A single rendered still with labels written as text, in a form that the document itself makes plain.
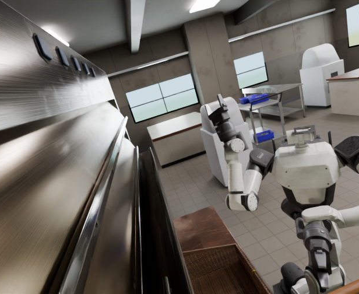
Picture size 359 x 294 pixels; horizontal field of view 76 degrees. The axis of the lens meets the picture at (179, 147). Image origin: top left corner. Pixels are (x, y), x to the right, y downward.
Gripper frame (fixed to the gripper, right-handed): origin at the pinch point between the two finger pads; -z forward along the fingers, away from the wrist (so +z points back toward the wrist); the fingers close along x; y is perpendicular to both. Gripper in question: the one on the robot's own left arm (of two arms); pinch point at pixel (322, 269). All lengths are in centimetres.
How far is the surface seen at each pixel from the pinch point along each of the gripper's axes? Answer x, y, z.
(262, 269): 119, 47, 108
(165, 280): -27, 33, -33
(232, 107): -6, 82, 291
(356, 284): -1.7, -7.8, -5.8
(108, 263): -36, 42, -39
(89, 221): -54, 31, -47
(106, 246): -38, 45, -35
